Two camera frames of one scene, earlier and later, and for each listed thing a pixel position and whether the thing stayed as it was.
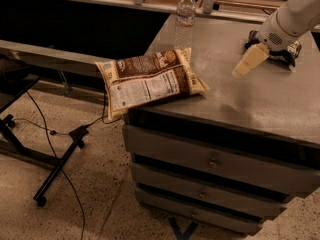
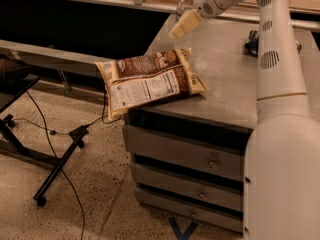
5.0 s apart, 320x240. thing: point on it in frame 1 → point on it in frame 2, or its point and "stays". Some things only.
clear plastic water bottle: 185,20 stays
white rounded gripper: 270,34 → 205,2
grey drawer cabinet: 231,157 stays
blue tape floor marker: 186,234 stays
